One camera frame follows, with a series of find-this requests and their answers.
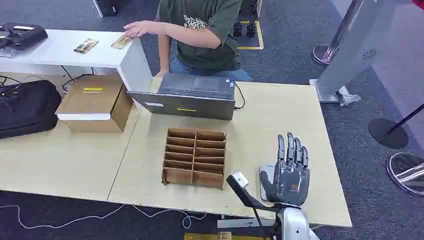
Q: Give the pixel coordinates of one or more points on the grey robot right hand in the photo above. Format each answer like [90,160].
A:
[290,179]

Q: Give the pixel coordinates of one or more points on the person's right hand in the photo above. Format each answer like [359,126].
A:
[161,74]

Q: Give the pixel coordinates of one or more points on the person's left hand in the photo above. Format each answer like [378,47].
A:
[136,29]

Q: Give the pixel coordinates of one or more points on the golden printed card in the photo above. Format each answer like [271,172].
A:
[86,45]
[122,42]

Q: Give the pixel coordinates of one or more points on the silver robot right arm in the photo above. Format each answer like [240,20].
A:
[294,223]

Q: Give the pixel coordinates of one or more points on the grey pad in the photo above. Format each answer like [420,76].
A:
[266,169]

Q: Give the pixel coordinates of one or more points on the black cabinet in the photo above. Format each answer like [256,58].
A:
[107,6]

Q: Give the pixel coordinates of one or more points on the dark grey laptop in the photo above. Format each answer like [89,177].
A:
[188,106]

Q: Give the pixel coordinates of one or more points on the person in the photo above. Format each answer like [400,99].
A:
[205,43]

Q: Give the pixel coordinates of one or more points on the white side table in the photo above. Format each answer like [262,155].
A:
[66,49]

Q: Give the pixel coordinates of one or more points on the brown cardboard box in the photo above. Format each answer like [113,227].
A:
[92,99]

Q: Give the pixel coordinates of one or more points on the wooden slotted card box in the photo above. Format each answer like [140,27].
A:
[194,158]

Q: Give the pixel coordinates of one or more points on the black wheeled base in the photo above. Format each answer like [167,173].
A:
[244,30]

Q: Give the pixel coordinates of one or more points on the crumpled clear plastic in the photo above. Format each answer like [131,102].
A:
[349,98]

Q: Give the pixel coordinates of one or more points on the yellow board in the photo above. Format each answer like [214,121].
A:
[205,236]

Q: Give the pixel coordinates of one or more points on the black stanchion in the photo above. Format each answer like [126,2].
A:
[387,132]

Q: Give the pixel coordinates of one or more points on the black device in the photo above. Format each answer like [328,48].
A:
[23,34]

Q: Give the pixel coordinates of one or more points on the chrome stanchion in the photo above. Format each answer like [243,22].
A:
[323,54]
[405,172]

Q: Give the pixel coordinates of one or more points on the black bag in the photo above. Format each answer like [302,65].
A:
[26,107]

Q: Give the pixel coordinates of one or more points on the grey pillar stand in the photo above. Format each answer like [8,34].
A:
[354,49]

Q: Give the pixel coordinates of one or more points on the red object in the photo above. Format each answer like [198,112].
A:
[419,2]

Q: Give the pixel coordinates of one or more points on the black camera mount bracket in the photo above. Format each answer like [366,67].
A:
[246,198]

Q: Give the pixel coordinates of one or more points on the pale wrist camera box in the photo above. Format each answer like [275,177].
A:
[239,179]

